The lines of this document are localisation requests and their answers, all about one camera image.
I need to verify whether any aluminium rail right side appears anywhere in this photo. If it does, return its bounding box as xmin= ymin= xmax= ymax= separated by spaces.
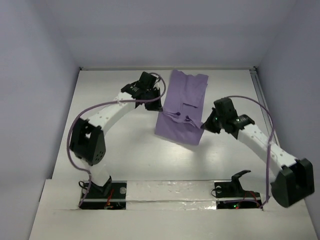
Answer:
xmin=249 ymin=66 xmax=290 ymax=178

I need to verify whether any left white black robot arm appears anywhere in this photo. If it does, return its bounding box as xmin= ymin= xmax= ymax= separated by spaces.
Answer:
xmin=67 ymin=71 xmax=166 ymax=197

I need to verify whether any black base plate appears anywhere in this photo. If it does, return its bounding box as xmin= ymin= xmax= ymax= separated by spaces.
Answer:
xmin=79 ymin=181 xmax=127 ymax=210
xmin=210 ymin=170 xmax=263 ymax=210

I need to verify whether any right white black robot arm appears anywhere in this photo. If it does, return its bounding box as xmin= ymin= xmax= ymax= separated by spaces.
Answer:
xmin=201 ymin=96 xmax=315 ymax=208

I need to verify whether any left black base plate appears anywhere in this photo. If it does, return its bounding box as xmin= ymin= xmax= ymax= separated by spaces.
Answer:
xmin=79 ymin=181 xmax=127 ymax=210

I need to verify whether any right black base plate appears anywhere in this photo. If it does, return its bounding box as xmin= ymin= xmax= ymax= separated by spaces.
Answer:
xmin=210 ymin=170 xmax=263 ymax=210

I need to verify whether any purple t shirt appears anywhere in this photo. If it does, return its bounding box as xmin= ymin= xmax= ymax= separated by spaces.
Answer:
xmin=155 ymin=69 xmax=209 ymax=146

